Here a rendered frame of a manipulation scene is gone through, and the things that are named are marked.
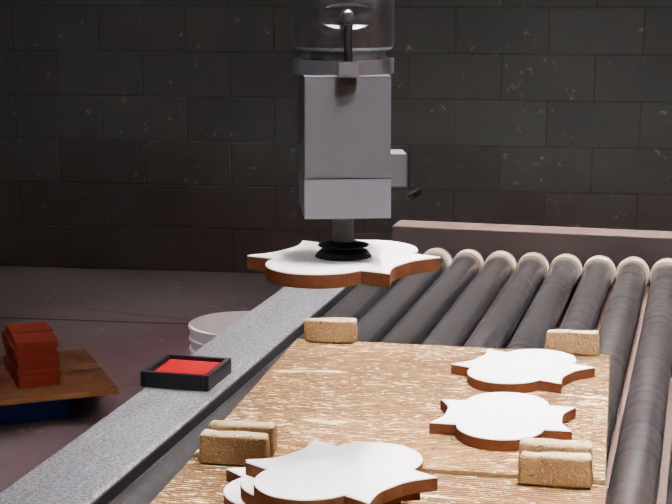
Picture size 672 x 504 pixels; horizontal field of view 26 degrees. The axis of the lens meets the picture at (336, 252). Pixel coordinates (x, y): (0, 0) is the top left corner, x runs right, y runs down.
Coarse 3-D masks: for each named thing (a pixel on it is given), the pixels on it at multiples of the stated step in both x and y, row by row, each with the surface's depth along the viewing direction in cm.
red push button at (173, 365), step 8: (176, 360) 158; (184, 360) 158; (192, 360) 158; (160, 368) 155; (168, 368) 155; (176, 368) 155; (184, 368) 155; (192, 368) 155; (200, 368) 155; (208, 368) 155
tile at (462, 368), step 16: (496, 352) 154; (512, 352) 154; (528, 352) 154; (544, 352) 154; (560, 352) 154; (464, 368) 149; (480, 368) 148; (496, 368) 148; (512, 368) 148; (528, 368) 148; (544, 368) 148; (560, 368) 148; (576, 368) 148; (592, 368) 149; (480, 384) 144; (496, 384) 143; (512, 384) 143; (528, 384) 143; (544, 384) 144; (560, 384) 143
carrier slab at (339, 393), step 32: (288, 352) 159; (320, 352) 159; (352, 352) 159; (384, 352) 159; (416, 352) 159; (448, 352) 159; (480, 352) 159; (256, 384) 147; (288, 384) 146; (320, 384) 146; (352, 384) 146; (384, 384) 146; (416, 384) 146; (448, 384) 146; (576, 384) 146; (608, 384) 147; (256, 416) 136; (288, 416) 136; (320, 416) 136; (352, 416) 136; (384, 416) 136; (416, 416) 136; (576, 416) 136; (288, 448) 127; (416, 448) 127; (448, 448) 127
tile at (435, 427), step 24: (456, 408) 135; (480, 408) 135; (504, 408) 135; (528, 408) 135; (552, 408) 135; (432, 432) 131; (456, 432) 129; (480, 432) 128; (504, 432) 128; (528, 432) 128; (552, 432) 128
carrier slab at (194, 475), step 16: (192, 464) 123; (208, 464) 123; (176, 480) 119; (192, 480) 119; (208, 480) 119; (224, 480) 119; (448, 480) 119; (464, 480) 119; (480, 480) 119; (496, 480) 119; (512, 480) 119; (160, 496) 115; (176, 496) 115; (192, 496) 115; (208, 496) 115; (432, 496) 115; (448, 496) 115; (464, 496) 115; (480, 496) 115; (496, 496) 115; (512, 496) 115; (528, 496) 115; (544, 496) 115; (560, 496) 115; (576, 496) 115; (592, 496) 115
